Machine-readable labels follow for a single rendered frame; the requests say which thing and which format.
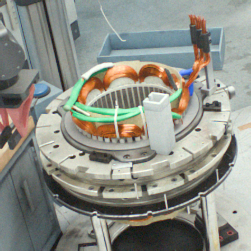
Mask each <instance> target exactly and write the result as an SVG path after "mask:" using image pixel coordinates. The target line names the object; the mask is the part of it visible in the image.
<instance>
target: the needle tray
mask: <svg viewBox="0 0 251 251"><path fill-rule="evenodd" d="M208 30H209V32H210V33H211V43H212V45H211V46H210V47H211V58H212V69H213V71H222V67H223V62H224V54H225V47H226V43H225V31H224V27H209V28H208ZM117 34H118V35H119V36H117ZM117 34H116V33H115V32H113V33H107V35H106V37H105V40H104V42H103V44H102V46H101V48H100V51H99V53H98V55H97V62H98V64H102V63H110V62H111V63H117V62H123V61H140V62H155V63H161V64H164V65H166V66H168V67H171V68H180V69H185V70H187V69H191V68H192V67H193V65H194V60H195V57H194V50H193V44H192V43H191V37H190V29H175V30H149V31H130V32H117ZM119 37H120V38H121V39H122V40H125V41H121V40H120V38H119Z"/></svg>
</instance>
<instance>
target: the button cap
mask: <svg viewBox="0 0 251 251"><path fill-rule="evenodd" d="M47 91H48V86H47V85H46V84H44V83H37V84H35V91H34V95H33V96H39V95H42V94H44V93H46V92H47Z"/></svg>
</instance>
